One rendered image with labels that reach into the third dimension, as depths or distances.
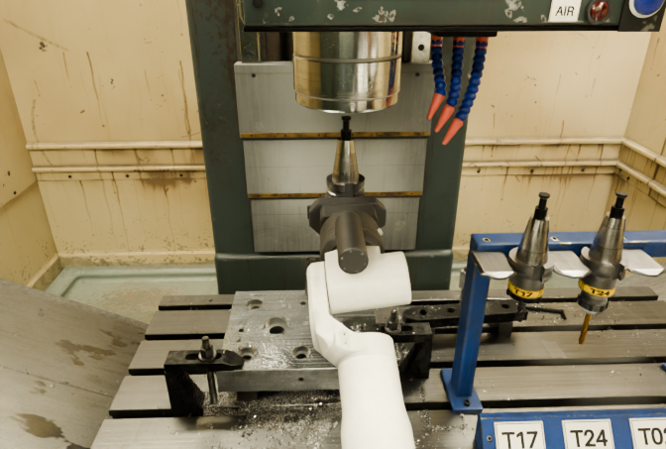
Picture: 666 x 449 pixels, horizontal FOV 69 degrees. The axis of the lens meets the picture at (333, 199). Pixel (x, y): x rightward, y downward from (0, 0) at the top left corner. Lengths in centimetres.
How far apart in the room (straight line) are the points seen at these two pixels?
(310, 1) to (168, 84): 117
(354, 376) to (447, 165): 89
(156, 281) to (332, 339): 142
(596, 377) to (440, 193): 58
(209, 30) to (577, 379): 108
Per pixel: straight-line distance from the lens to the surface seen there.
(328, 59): 67
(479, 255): 77
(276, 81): 118
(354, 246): 54
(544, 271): 76
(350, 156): 77
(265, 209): 131
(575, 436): 94
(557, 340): 117
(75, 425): 134
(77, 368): 145
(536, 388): 105
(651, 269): 85
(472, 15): 55
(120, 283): 195
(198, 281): 186
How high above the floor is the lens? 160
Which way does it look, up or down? 25 degrees down
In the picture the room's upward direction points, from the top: straight up
